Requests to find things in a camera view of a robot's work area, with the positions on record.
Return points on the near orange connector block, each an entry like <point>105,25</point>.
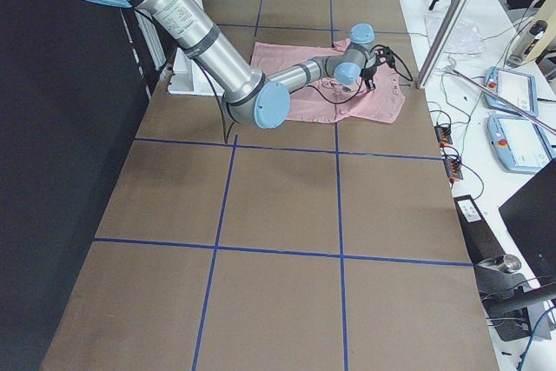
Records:
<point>452,163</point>

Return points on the near blue teach pendant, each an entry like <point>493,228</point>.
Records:
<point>520,145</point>

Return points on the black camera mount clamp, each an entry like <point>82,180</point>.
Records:
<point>514,305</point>

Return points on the aluminium frame post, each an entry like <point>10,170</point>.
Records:
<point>445,30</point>

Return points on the far orange connector block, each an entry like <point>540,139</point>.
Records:
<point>443,133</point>

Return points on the clear plastic bag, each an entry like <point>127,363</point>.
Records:
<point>465,38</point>

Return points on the far blue teach pendant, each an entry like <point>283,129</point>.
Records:
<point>517,88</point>

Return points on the grey water bottle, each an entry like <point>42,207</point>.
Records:
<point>528,39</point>

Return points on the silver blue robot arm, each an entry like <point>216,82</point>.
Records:
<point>249,95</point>

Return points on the orange connector block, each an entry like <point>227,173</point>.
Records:
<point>443,133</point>
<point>452,163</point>

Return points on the black monitor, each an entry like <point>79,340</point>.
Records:
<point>529,216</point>

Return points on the blue teach pendant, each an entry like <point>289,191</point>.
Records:
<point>517,88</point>
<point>520,145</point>

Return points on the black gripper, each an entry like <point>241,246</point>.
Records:
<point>368,75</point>

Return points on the black power box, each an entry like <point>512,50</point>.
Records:
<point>480,240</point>

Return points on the pink Snoopy shirt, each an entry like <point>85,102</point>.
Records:
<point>326,100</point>

